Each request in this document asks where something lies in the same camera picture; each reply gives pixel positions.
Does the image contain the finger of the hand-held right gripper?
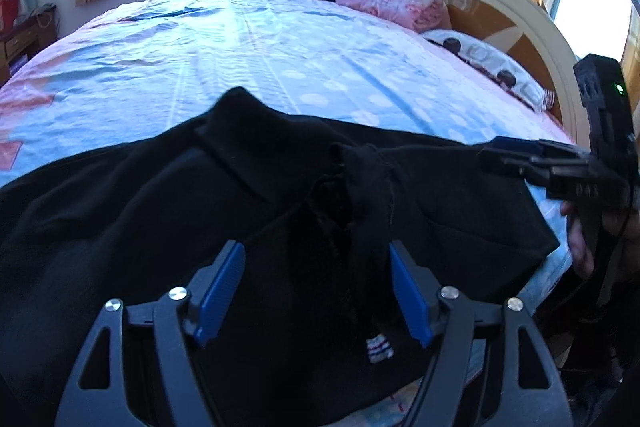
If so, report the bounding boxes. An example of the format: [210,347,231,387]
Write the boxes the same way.
[491,136,594,161]
[479,148,592,184]

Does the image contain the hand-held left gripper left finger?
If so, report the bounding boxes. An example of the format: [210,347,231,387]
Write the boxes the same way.
[54,239,247,427]

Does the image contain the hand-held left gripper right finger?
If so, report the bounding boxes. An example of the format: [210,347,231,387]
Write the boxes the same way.
[389,239,576,427]

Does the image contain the black pants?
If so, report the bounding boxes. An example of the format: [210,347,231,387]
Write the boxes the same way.
[0,87,561,427]

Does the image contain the person's right hand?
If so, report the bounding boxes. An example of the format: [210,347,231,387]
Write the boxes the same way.
[559,200,597,280]

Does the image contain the grey patterned pillow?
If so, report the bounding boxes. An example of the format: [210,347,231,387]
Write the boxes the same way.
[420,28,556,110]

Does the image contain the cream and wood headboard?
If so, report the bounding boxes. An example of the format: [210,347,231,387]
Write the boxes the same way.
[395,0,593,148]

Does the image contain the person's dark clothing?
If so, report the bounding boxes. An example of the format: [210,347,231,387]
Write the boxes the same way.
[547,279,640,427]

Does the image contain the pink floral folded quilt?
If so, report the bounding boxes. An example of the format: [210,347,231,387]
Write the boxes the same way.
[335,0,446,33]

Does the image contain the bed with blue-pink sheet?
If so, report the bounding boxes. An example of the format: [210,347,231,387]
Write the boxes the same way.
[0,0,576,427]

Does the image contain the brown wooden cabinet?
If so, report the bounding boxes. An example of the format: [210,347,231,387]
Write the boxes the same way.
[0,4,61,88]

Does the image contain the red paper bag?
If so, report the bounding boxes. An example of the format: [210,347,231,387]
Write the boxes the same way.
[0,0,21,33]

